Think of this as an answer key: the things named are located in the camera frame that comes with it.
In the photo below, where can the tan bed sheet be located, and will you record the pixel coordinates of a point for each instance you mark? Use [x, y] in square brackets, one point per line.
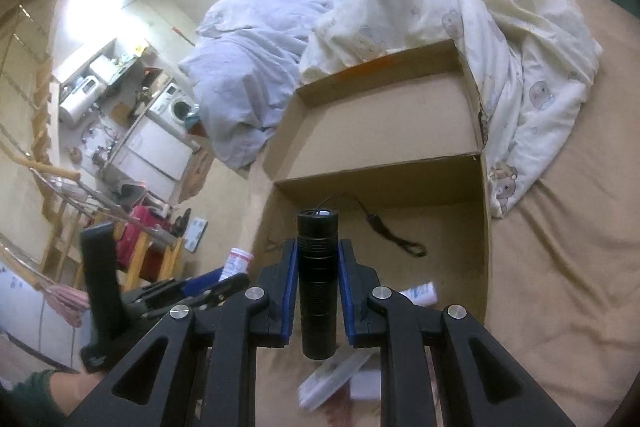
[564, 260]

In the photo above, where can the white washing machine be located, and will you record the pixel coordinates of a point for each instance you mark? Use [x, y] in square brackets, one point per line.
[170, 108]

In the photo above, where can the white remote control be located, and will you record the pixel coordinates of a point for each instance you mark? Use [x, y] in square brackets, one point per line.
[330, 376]

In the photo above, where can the white blue label bottle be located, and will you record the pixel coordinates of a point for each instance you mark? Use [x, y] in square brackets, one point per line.
[424, 295]

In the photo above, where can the small white red bottle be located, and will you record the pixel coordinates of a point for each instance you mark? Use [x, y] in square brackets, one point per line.
[238, 262]

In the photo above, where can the white cartoon print blanket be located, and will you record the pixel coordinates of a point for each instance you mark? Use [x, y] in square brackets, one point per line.
[534, 63]

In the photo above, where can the left hand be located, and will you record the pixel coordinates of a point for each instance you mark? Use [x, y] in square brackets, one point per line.
[69, 303]

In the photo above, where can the red bag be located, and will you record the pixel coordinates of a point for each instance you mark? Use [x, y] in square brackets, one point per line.
[146, 216]

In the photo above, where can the white charger plug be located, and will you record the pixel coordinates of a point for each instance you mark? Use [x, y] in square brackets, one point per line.
[365, 385]

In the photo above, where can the black flashlight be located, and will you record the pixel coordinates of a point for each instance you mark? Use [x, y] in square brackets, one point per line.
[317, 265]

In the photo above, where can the cardboard box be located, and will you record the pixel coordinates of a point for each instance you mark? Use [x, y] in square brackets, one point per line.
[396, 147]

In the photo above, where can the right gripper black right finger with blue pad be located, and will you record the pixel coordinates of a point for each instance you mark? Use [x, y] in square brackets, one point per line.
[438, 367]

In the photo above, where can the pale blue duvet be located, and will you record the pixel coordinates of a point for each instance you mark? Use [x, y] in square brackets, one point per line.
[243, 70]

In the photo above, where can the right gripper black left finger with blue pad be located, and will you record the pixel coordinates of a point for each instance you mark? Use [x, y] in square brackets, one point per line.
[198, 367]

